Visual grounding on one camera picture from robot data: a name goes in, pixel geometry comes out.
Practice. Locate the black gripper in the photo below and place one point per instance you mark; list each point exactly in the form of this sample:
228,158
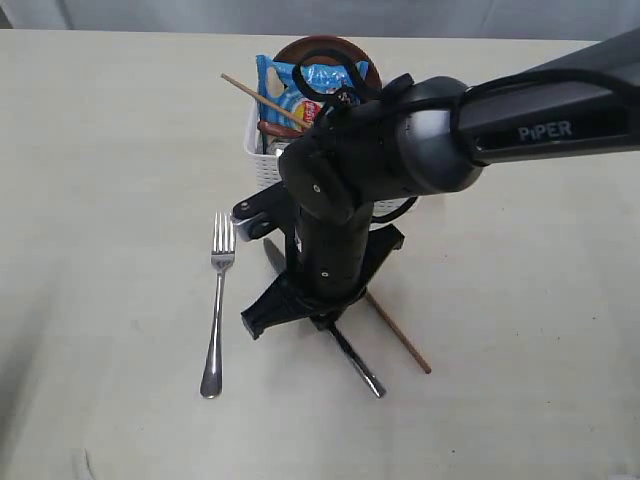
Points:
328,261

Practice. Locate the brown wooden chopstick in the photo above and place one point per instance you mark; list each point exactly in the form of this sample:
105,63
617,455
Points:
264,101
404,340

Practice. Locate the silver metal knife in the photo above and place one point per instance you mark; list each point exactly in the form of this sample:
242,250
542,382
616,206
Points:
360,365

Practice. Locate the silver metal fork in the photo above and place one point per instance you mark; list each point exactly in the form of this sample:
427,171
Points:
222,258

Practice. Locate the brown wooden spoon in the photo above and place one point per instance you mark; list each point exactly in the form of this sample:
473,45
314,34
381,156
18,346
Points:
277,131

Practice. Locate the blue chips bag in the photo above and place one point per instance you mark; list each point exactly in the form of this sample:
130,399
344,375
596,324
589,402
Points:
275,82

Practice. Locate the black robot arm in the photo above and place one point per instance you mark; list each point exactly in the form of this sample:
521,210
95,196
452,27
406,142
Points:
413,139

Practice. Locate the white perforated plastic basket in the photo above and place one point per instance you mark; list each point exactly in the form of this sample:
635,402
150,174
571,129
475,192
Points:
266,169

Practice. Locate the shiny metal cup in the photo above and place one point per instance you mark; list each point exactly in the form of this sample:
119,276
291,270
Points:
277,148

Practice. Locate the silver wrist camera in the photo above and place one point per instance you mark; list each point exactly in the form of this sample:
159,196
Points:
268,210

